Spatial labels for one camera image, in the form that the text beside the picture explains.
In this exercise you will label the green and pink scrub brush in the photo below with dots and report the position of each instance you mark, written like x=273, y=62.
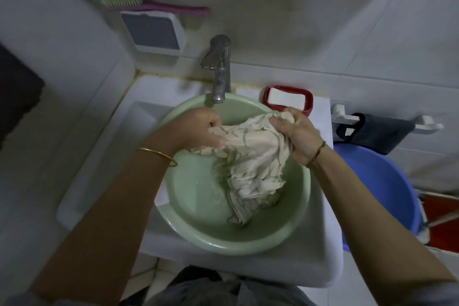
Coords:
x=172, y=6

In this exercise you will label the red soap dish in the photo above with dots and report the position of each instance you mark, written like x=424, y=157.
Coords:
x=308, y=99

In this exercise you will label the white wall box grey ribbed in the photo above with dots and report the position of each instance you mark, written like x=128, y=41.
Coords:
x=154, y=33

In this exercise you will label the light green plastic basin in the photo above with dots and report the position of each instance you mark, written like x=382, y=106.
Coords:
x=201, y=209

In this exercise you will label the gold bangle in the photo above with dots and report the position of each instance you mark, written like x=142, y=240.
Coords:
x=157, y=153

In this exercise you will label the person's right forearm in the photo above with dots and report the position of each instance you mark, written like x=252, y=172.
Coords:
x=373, y=219

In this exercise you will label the dark purple towel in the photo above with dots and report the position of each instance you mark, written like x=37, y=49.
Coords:
x=18, y=90

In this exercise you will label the dark grey cloth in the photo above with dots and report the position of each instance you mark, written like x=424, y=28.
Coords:
x=387, y=132

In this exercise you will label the person's left hand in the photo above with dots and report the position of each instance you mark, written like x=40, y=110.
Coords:
x=193, y=126

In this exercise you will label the person's left forearm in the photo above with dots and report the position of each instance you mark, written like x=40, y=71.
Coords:
x=104, y=216

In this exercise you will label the metal faucet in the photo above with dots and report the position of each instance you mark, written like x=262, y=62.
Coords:
x=219, y=69

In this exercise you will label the white soap bar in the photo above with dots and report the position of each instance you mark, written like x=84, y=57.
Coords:
x=287, y=98

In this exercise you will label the red bucket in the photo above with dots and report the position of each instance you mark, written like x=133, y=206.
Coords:
x=443, y=223

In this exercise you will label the cream leaf-patterned clothes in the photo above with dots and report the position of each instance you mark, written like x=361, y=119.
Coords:
x=258, y=162

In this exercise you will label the blue plastic basin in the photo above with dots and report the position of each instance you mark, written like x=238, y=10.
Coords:
x=380, y=180

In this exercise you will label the person's right hand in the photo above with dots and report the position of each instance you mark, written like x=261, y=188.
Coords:
x=303, y=137

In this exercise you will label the white ceramic sink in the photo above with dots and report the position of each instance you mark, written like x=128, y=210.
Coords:
x=107, y=158

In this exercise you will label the person's grey patterned shirt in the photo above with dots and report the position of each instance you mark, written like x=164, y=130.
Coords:
x=215, y=291

